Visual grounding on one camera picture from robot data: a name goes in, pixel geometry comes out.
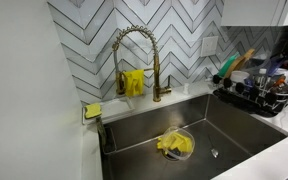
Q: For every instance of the blue lunch box lid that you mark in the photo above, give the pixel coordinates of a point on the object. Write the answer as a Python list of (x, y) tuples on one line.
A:
[(276, 62)]

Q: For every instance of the black dish drying rack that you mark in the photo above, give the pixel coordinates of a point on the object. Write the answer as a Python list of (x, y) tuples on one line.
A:
[(265, 96)]

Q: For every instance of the white bowl in rack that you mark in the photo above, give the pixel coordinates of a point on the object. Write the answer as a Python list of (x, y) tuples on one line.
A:
[(239, 76)]

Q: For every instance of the green cutting board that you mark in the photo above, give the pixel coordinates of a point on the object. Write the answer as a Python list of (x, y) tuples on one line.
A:
[(228, 63)]

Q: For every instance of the white upper cabinet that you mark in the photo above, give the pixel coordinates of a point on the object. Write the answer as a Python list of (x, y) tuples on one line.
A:
[(255, 13)]

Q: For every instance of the stainless steel sink basin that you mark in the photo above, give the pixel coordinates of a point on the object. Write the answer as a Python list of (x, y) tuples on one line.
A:
[(235, 134)]

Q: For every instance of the small white bottle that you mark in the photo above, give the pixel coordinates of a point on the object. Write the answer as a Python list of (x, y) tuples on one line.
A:
[(186, 88)]

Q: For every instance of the metal spoon in sink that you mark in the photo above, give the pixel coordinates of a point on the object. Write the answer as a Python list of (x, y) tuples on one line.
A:
[(213, 150)]

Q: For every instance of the gold spring kitchen faucet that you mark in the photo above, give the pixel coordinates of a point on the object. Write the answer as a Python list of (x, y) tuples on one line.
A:
[(120, 76)]

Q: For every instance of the yellow cloth in bowl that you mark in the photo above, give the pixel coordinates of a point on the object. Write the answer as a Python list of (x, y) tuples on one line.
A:
[(175, 141)]

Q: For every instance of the clear glass bowl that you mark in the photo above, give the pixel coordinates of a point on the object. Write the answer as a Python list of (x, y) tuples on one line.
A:
[(176, 153)]

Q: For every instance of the yellow rubber glove on faucet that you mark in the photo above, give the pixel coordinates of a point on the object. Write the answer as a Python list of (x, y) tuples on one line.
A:
[(134, 82)]

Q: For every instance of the white sponge tray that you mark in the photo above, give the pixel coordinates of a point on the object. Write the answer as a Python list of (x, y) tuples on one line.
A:
[(111, 109)]

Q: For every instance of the black sink caddy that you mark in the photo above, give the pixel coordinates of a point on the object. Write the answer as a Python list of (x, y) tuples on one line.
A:
[(106, 136)]

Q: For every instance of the yellow green sponge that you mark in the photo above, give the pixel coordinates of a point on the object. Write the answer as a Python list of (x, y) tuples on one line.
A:
[(92, 110)]

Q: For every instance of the white wall outlet plate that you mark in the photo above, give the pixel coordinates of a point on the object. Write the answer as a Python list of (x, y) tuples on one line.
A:
[(209, 45)]

